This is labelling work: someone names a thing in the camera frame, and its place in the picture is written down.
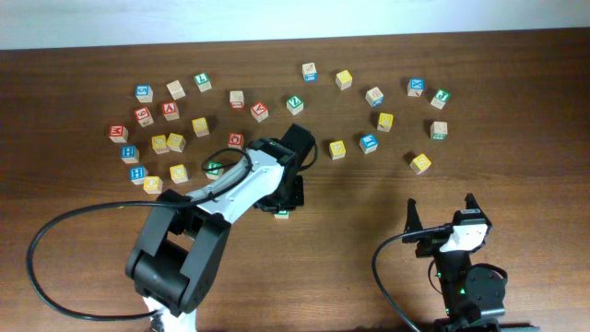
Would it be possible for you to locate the yellow C block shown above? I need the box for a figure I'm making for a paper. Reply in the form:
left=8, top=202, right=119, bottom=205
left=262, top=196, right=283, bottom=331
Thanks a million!
left=170, top=164, right=188, bottom=184

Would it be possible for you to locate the blue G block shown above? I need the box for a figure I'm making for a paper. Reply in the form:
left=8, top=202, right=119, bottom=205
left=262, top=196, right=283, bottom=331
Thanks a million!
left=135, top=85, right=153, bottom=103

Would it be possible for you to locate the wooden block green edge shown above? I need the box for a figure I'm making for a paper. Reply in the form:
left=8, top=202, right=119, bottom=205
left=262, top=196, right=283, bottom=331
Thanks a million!
left=430, top=121, right=448, bottom=140

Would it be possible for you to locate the yellow E block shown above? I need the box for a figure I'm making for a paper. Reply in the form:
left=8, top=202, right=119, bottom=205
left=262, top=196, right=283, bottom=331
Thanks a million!
left=329, top=140, right=347, bottom=160

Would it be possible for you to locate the wooden block blue edge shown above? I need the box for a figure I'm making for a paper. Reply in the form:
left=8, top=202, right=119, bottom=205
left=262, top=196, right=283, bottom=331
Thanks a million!
left=301, top=63, right=317, bottom=82

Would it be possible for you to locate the red 9 block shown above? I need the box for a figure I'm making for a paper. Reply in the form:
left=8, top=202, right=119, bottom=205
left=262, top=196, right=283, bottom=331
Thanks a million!
left=134, top=107, right=154, bottom=127

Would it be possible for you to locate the upper blue H block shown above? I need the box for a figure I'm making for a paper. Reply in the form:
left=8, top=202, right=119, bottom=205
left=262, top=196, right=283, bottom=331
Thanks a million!
left=121, top=146, right=140, bottom=164

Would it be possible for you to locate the tilted red A block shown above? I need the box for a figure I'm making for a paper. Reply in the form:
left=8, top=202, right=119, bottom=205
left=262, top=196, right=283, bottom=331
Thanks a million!
left=251, top=102, right=269, bottom=123

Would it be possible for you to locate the blue h block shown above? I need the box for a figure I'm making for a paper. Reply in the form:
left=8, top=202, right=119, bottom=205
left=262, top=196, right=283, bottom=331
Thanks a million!
left=121, top=146, right=140, bottom=164
left=129, top=166, right=148, bottom=185

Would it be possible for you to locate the green V block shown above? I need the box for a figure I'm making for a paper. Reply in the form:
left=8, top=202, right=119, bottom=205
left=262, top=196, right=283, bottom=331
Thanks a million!
left=206, top=161, right=224, bottom=180

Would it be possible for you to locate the wooden block blue side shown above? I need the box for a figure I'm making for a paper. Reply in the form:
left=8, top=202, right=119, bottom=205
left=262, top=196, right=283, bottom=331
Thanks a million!
left=365, top=87, right=384, bottom=107

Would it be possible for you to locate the blue X block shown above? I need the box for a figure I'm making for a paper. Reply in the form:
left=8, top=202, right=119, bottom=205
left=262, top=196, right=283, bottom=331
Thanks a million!
left=407, top=77, right=425, bottom=97

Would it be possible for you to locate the red O block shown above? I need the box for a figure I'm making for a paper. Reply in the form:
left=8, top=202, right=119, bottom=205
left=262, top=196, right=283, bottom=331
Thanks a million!
left=228, top=133, right=244, bottom=149

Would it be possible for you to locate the plain wooden block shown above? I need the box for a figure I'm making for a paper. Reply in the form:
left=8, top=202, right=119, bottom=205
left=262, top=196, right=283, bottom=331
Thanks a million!
left=166, top=80, right=186, bottom=101

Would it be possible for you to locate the green L block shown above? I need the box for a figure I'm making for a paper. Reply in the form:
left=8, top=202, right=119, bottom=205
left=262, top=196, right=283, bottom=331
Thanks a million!
left=194, top=72, right=212, bottom=92

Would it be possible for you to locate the green R block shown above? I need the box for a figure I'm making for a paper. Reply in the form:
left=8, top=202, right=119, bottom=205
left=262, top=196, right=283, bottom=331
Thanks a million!
left=274, top=210, right=289, bottom=219

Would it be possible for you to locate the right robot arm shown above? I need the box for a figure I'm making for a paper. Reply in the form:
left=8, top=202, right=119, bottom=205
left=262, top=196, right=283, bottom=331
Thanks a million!
left=403, top=194, right=508, bottom=331

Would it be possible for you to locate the yellow Q block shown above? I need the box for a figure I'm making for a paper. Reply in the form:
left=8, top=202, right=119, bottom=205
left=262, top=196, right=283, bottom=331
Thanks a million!
left=143, top=176, right=163, bottom=195

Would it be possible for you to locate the wooden block red edge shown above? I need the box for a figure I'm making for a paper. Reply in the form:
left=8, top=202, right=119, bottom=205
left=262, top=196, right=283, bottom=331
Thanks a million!
left=230, top=90, right=244, bottom=109

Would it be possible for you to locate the green J block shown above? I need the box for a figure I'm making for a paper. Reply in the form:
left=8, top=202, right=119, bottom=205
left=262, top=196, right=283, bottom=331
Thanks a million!
left=431, top=89, right=451, bottom=110

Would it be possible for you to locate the yellow block right middle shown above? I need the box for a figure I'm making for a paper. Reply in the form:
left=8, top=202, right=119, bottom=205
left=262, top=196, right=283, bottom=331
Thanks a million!
left=377, top=113, right=394, bottom=132

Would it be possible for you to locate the yellow O block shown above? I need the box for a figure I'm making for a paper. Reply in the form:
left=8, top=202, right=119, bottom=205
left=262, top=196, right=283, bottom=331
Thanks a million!
left=151, top=135, right=170, bottom=154

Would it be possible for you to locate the green Z block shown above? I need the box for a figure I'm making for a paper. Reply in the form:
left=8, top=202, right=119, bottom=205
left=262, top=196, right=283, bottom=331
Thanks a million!
left=286, top=95, right=304, bottom=115

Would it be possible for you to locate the yellow G block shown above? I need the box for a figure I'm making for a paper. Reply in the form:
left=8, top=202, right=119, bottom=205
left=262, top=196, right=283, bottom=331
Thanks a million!
left=166, top=133, right=186, bottom=153

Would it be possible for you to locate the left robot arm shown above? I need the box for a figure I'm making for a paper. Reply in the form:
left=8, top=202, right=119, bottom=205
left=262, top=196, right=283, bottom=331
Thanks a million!
left=125, top=124, right=316, bottom=331

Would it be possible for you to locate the top yellow block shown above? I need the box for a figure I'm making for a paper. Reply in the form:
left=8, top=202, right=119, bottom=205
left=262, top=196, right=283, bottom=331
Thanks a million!
left=336, top=70, right=353, bottom=90

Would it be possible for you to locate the lower blue H block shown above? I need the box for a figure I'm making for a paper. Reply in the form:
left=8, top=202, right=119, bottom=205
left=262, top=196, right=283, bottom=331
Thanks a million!
left=129, top=166, right=148, bottom=185

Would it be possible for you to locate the yellow s block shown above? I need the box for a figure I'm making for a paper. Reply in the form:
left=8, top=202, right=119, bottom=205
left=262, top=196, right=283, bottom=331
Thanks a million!
left=410, top=154, right=431, bottom=175
left=192, top=117, right=209, bottom=137

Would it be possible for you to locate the blue E block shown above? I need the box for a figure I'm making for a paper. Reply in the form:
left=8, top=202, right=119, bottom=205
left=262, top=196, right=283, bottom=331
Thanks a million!
left=360, top=134, right=378, bottom=154

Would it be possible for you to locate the red M block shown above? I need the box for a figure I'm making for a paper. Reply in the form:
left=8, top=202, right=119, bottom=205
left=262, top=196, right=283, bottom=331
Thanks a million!
left=108, top=125, right=129, bottom=143

